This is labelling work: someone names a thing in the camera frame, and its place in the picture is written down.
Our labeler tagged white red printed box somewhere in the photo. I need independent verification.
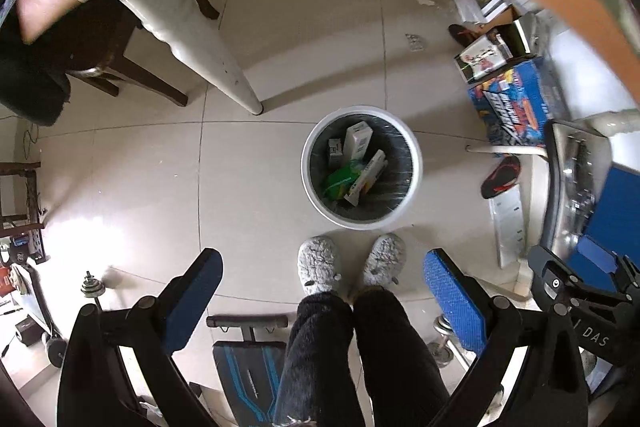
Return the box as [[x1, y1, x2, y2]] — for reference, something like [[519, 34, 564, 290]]
[[454, 33, 512, 85]]

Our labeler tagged long white orange box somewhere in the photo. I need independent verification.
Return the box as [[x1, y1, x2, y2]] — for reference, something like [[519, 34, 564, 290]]
[[344, 149, 388, 206]]

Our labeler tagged blue flat panel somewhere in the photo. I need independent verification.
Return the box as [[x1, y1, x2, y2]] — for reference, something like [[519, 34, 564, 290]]
[[586, 161, 640, 265]]

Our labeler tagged blue printed toy box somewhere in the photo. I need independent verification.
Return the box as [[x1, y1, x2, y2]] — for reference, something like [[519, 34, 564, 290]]
[[467, 57, 571, 148]]

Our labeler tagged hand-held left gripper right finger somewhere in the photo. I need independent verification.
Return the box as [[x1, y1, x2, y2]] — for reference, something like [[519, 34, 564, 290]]
[[423, 248, 594, 427]]

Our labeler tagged person's left leg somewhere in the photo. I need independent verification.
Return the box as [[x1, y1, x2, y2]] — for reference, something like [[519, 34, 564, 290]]
[[272, 291, 366, 427]]

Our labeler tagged dark wooden chair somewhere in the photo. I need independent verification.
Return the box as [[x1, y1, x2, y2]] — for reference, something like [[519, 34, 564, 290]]
[[19, 0, 221, 108]]

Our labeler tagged dark wooden shelf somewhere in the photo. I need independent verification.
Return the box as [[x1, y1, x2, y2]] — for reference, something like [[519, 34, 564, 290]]
[[0, 161, 42, 239]]

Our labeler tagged red black slipper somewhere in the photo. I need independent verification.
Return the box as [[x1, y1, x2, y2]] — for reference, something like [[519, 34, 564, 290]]
[[448, 24, 487, 48], [480, 155, 522, 200]]

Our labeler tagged person's leg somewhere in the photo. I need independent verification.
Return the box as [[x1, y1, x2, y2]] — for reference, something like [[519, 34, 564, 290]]
[[353, 286, 450, 427], [272, 291, 366, 427]]

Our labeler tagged green plastic packet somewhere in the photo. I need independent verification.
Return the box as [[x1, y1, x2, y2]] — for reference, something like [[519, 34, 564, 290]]
[[325, 160, 366, 202]]

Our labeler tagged white kick scooter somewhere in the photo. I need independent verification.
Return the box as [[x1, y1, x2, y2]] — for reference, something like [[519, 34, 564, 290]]
[[0, 257, 68, 368]]

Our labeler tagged white flat board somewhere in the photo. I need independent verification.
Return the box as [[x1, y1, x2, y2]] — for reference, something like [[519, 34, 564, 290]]
[[489, 184, 528, 269]]

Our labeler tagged person's right leg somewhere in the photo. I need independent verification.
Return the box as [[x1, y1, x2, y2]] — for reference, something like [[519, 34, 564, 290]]
[[353, 286, 450, 427]]

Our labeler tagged black framed metal plate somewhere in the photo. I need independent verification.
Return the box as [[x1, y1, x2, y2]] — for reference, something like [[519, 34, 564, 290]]
[[542, 120, 614, 264]]

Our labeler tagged black blue weight bench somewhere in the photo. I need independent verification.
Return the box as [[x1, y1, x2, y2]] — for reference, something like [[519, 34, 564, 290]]
[[206, 314, 290, 427]]

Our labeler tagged white round trash bin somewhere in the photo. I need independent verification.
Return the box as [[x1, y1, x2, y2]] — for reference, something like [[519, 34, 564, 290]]
[[300, 107, 424, 230]]

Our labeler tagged person's left grey slipper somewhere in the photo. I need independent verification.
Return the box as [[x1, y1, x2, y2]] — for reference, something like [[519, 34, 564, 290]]
[[298, 235, 342, 296]]

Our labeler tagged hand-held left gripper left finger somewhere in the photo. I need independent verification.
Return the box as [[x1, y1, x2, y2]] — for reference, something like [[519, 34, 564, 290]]
[[57, 247, 224, 427]]

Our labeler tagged open cardboard box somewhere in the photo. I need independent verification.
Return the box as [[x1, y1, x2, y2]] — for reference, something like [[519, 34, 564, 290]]
[[482, 4, 548, 58]]

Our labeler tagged thick white table leg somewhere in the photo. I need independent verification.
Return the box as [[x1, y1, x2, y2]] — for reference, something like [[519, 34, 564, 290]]
[[106, 0, 265, 116]]

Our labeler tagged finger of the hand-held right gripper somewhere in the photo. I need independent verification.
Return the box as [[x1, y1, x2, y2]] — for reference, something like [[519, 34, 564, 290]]
[[574, 235, 640, 294]]

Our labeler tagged tall white carton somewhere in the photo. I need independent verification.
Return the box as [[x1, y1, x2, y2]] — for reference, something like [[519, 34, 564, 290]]
[[343, 121, 374, 160]]

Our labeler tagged metal dumbbell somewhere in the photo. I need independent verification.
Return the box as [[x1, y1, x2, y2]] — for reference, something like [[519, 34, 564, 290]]
[[427, 314, 471, 370], [80, 271, 107, 312]]

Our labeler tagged person's right grey slipper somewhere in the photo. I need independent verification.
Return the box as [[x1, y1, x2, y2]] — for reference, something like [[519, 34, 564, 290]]
[[362, 233, 407, 290]]

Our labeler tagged person's grey slipper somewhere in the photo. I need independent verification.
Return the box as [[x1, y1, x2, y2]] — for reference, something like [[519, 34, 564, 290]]
[[362, 233, 407, 290], [298, 235, 342, 296]]

